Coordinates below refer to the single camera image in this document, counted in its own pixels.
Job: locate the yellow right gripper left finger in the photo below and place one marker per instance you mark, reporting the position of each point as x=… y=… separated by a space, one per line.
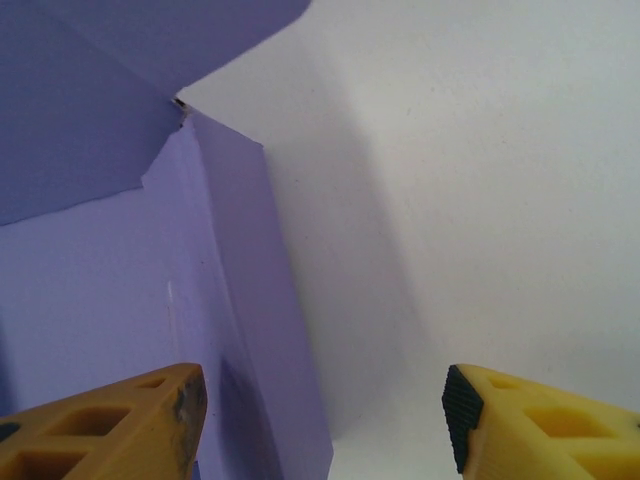
x=125 y=430

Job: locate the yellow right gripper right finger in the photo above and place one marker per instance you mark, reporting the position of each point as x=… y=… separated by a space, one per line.
x=540 y=430

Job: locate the purple cloth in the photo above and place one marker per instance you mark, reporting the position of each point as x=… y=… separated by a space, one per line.
x=100 y=275

